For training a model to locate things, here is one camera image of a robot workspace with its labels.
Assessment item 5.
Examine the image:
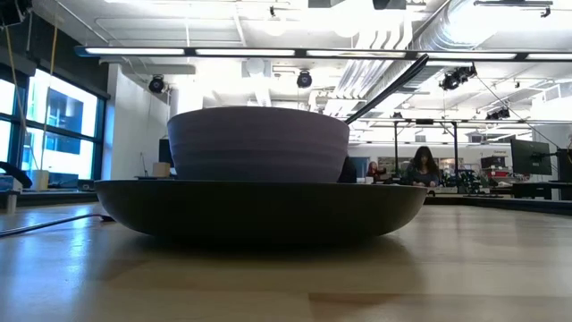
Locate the black computer monitor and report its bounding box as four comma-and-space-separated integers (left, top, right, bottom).
556, 148, 572, 183
158, 138, 174, 167
510, 139, 553, 176

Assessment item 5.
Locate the black round plate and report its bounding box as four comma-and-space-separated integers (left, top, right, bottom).
94, 179, 429, 245

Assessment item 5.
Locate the iridescent blue fork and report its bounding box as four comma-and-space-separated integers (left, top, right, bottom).
0, 213, 116, 239

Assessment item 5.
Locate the beige bucket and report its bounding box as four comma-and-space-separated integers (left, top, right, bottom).
30, 168, 50, 192

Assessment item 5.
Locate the iridescent purple spoon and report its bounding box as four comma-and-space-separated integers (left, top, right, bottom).
344, 53, 431, 126

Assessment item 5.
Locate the dark window frame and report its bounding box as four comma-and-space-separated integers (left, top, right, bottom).
0, 64, 111, 182

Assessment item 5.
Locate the black overhead device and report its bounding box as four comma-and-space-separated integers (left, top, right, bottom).
0, 0, 32, 27

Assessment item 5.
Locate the lavender plastic bowl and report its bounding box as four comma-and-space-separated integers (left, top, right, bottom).
166, 106, 351, 183

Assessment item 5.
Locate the black background rig frame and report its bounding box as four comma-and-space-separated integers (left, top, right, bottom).
391, 118, 461, 180

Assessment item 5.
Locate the black ceiling spotlight cluster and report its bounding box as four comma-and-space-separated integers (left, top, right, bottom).
439, 64, 478, 92
485, 106, 511, 121

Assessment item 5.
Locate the long ceiling light bar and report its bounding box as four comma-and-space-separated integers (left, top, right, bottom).
74, 44, 572, 63

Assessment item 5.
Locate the silver ventilation duct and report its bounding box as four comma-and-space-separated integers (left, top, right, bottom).
366, 0, 497, 97

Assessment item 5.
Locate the yellow cable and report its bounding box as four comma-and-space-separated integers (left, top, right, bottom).
3, 25, 41, 171

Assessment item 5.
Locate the cardboard box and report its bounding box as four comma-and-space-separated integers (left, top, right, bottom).
151, 161, 172, 179

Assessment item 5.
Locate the black office chair back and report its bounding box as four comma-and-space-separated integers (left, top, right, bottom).
337, 155, 358, 184

